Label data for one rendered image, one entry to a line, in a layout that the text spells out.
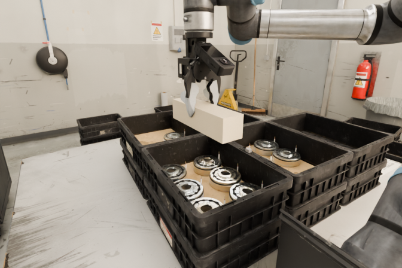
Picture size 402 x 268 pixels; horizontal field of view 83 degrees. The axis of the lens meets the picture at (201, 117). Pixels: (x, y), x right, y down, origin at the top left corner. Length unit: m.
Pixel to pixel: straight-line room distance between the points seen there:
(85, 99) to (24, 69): 0.83
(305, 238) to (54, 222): 0.77
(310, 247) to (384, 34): 0.51
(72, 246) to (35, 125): 3.22
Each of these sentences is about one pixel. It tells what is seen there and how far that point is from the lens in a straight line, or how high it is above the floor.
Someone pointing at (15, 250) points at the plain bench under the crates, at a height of 0.70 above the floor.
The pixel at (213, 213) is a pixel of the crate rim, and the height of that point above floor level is 0.93.
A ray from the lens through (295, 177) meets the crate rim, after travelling 0.67.
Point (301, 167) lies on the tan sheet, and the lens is 0.95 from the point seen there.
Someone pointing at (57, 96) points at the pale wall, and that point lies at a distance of 3.88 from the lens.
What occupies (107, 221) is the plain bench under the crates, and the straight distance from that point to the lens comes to 0.89.
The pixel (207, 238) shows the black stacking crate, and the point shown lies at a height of 0.87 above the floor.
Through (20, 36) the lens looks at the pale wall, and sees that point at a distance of 3.83.
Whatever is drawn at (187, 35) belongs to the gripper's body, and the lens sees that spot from 0.58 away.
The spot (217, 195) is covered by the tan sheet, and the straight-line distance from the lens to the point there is 0.73.
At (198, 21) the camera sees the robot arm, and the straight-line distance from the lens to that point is 0.57.
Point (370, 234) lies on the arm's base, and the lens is 0.59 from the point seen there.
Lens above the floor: 1.26
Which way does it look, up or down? 17 degrees down
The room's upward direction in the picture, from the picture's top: straight up
